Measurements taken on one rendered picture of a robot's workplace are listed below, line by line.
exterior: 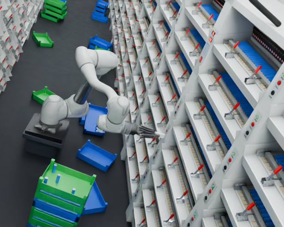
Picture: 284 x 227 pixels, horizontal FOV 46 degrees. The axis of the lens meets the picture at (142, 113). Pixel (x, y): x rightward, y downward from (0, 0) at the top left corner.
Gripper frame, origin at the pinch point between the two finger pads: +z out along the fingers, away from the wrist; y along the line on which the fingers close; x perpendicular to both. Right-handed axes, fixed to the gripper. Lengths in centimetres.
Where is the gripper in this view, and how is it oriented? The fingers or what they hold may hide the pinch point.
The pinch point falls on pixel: (159, 134)
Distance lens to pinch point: 216.9
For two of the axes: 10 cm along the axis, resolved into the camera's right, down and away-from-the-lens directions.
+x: 3.4, -8.0, -4.9
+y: 1.1, 5.5, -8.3
